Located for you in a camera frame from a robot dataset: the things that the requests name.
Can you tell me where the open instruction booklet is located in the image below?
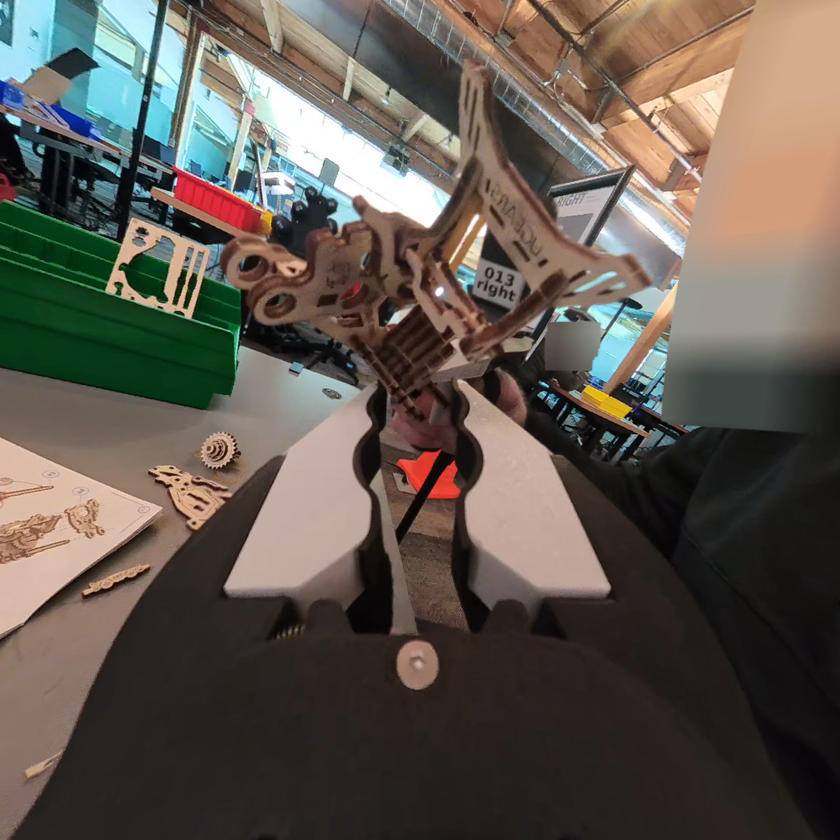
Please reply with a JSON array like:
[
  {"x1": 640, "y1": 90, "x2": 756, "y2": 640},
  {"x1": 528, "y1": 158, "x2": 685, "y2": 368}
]
[{"x1": 0, "y1": 436, "x2": 164, "y2": 641}]

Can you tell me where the person's right hand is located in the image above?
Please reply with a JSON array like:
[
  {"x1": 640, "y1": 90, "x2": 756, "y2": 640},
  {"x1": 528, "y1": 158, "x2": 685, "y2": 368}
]
[{"x1": 392, "y1": 369, "x2": 530, "y2": 455}]

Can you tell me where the black knobbed camera rig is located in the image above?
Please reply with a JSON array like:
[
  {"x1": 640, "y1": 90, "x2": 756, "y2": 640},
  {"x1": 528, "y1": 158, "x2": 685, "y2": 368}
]
[{"x1": 269, "y1": 185, "x2": 342, "y2": 260}]

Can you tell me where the short wooden chain strip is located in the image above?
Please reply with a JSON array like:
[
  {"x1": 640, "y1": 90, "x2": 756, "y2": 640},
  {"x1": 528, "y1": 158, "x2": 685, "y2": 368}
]
[{"x1": 82, "y1": 564, "x2": 152, "y2": 598}]

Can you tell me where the wooden stepped gear stack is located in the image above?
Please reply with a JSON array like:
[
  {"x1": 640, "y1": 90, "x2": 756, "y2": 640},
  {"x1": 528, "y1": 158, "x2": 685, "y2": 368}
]
[{"x1": 200, "y1": 431, "x2": 240, "y2": 470}]

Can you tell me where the silver ventilation duct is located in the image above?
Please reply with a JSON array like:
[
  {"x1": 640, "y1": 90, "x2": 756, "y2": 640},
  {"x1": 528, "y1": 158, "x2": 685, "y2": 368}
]
[{"x1": 377, "y1": 0, "x2": 683, "y2": 290}]

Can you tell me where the person's right forearm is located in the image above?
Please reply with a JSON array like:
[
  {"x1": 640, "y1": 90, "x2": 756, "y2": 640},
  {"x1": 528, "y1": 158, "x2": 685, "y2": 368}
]
[{"x1": 525, "y1": 407, "x2": 697, "y2": 565}]

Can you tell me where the green plastic bin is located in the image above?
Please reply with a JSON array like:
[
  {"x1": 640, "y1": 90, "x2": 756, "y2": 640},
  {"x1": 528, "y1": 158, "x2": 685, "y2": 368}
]
[{"x1": 0, "y1": 200, "x2": 242, "y2": 409}]

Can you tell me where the black framed sign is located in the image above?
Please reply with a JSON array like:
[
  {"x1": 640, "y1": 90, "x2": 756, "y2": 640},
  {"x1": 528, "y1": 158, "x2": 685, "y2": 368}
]
[{"x1": 546, "y1": 166, "x2": 637, "y2": 249}]

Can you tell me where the wooden buggy side panel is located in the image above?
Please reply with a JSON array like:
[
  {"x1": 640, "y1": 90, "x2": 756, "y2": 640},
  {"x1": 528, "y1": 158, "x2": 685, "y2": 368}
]
[{"x1": 147, "y1": 465, "x2": 234, "y2": 531}]

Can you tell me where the black light stand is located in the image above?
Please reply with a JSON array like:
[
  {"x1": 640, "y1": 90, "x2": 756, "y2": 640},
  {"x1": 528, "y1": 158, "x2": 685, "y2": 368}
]
[{"x1": 113, "y1": 0, "x2": 173, "y2": 245}]

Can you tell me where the open cardboard box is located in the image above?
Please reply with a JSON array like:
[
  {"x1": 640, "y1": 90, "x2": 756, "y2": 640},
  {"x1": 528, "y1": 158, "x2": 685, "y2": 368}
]
[{"x1": 20, "y1": 48, "x2": 101, "y2": 106}]

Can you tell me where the red plastic bin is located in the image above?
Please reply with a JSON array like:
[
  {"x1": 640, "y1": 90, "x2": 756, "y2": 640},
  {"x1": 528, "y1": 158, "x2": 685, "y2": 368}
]
[{"x1": 172, "y1": 165, "x2": 273, "y2": 236}]

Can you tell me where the slotted laser-cut wooden sheet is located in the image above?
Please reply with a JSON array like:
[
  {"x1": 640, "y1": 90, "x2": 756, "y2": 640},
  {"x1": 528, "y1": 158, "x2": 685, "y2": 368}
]
[{"x1": 105, "y1": 218, "x2": 211, "y2": 320}]

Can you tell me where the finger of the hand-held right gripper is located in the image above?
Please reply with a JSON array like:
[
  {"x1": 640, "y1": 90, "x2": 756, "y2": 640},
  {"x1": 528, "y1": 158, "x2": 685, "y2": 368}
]
[{"x1": 430, "y1": 354, "x2": 490, "y2": 385}]

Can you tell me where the yellow plastic bin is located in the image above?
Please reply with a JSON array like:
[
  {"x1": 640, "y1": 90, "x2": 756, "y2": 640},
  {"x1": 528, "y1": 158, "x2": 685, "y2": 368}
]
[{"x1": 581, "y1": 385, "x2": 634, "y2": 417}]

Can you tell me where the wooden buggy model frame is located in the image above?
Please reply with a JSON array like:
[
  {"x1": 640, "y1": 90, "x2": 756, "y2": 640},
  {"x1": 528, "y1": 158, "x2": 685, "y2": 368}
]
[{"x1": 220, "y1": 58, "x2": 654, "y2": 421}]

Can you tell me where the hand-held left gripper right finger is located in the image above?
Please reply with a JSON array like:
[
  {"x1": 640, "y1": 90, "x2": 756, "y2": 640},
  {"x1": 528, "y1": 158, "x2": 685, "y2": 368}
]
[{"x1": 451, "y1": 381, "x2": 613, "y2": 630}]

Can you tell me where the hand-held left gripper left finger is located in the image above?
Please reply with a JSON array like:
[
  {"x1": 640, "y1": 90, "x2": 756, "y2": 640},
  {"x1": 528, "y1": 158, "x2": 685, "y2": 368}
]
[{"x1": 223, "y1": 384, "x2": 383, "y2": 616}]

